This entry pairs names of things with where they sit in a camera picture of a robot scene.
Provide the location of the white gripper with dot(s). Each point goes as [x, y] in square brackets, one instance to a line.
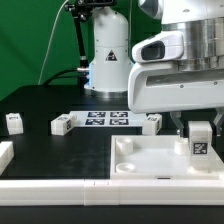
[172, 74]

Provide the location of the white square tabletop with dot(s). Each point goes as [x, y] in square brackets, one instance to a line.
[158, 157]

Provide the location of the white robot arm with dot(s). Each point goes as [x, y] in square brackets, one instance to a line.
[200, 19]

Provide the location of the white fiducial marker sheet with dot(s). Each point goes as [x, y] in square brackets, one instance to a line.
[108, 118]

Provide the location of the white U-shaped obstacle fence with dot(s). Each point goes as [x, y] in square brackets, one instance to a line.
[111, 192]

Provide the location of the black camera stand pole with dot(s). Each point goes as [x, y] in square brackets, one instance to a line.
[81, 11]

